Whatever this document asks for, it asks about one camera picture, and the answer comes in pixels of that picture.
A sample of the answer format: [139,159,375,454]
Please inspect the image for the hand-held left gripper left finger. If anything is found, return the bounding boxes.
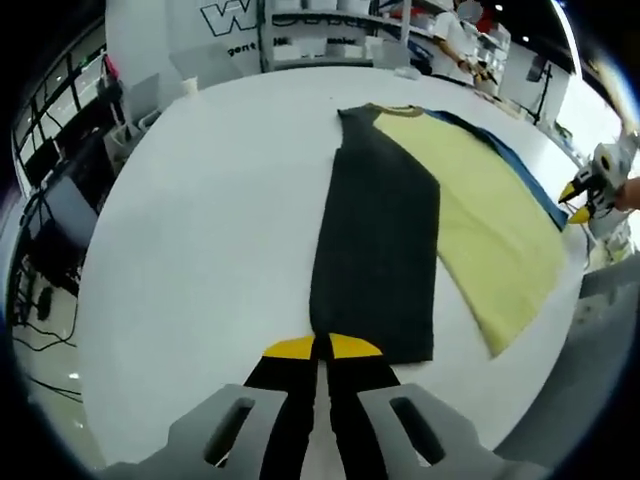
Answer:
[167,335,320,480]

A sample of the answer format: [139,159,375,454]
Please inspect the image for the ceiling light strip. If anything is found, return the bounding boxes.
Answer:
[553,0,592,67]

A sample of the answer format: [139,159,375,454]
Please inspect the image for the black tripod stand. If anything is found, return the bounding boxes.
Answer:
[526,53,557,127]

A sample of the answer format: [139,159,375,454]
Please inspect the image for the grey shelf unit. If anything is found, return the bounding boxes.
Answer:
[258,0,417,72]

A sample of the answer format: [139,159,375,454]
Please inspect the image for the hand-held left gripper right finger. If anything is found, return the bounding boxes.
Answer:
[323,333,502,480]

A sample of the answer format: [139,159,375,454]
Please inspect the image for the row of white storage boxes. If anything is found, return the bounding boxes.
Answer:
[272,0,416,61]

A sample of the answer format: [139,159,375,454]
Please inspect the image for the yellow blue grey garment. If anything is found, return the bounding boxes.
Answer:
[309,102,572,366]

